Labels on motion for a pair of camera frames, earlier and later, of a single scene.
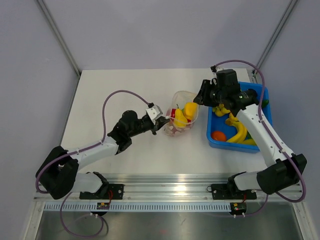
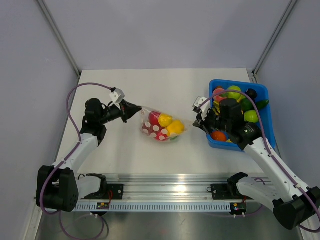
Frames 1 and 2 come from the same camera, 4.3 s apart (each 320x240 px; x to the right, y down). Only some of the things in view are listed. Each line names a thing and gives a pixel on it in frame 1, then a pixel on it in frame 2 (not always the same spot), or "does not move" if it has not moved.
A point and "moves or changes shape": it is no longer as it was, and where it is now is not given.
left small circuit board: (103, 205) does not move
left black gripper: (161, 121) to (127, 110)
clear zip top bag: (183, 113) moves or changes shape
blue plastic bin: (233, 130) does not move
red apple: (173, 113) moves or changes shape
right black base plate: (229, 191) does not move
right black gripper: (202, 95) to (210, 112)
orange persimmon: (218, 136) does not move
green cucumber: (264, 103) does not move
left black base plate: (110, 192) does not move
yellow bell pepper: (190, 110) to (175, 126)
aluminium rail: (184, 187) does not move
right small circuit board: (238, 208) does not move
